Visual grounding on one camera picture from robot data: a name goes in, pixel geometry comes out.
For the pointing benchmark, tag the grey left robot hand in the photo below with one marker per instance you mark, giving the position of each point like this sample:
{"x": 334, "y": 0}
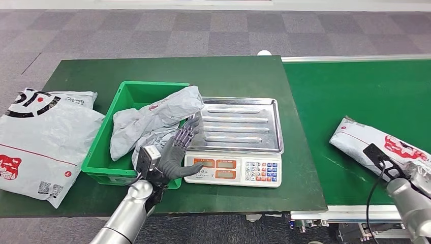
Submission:
{"x": 173, "y": 158}

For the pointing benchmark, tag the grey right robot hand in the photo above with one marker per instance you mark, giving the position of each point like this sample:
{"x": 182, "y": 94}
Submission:
{"x": 419, "y": 175}

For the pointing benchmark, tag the long grey parcel red print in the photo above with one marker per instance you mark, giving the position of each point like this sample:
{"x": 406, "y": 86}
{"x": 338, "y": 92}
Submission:
{"x": 155, "y": 114}

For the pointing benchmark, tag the plump white parcel red print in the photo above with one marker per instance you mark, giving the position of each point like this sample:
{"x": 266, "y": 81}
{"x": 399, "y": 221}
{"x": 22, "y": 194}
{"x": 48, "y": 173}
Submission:
{"x": 357, "y": 138}

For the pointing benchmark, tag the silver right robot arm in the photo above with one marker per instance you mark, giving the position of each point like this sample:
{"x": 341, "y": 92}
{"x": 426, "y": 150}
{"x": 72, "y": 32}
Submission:
{"x": 412, "y": 205}

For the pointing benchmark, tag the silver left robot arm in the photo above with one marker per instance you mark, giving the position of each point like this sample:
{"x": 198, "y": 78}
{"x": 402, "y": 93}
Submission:
{"x": 129, "y": 212}

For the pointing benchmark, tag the green conveyor belt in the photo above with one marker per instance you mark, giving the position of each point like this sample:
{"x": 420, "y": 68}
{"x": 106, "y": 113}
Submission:
{"x": 353, "y": 94}

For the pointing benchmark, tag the white electronic scale steel tray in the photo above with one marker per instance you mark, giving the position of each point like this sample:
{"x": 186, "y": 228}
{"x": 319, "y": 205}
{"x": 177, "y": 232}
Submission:
{"x": 239, "y": 128}

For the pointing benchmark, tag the green plastic crate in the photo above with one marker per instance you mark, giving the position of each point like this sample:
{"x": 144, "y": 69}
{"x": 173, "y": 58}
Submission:
{"x": 97, "y": 161}

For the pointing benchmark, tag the large white mailer red print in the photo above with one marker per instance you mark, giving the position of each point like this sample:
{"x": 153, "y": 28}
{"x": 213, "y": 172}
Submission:
{"x": 42, "y": 151}

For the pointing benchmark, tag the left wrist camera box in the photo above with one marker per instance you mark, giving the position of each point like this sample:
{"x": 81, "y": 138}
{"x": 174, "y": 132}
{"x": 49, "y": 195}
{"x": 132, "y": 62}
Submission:
{"x": 148, "y": 160}

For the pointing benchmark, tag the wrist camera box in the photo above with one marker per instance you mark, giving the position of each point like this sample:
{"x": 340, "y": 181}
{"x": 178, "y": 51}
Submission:
{"x": 148, "y": 160}
{"x": 378, "y": 155}

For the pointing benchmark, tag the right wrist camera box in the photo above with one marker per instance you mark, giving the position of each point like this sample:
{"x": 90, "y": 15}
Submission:
{"x": 378, "y": 155}

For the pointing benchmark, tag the white bracket under table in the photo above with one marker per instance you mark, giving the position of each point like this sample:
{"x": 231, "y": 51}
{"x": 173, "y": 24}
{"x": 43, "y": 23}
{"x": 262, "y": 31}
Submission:
{"x": 253, "y": 218}

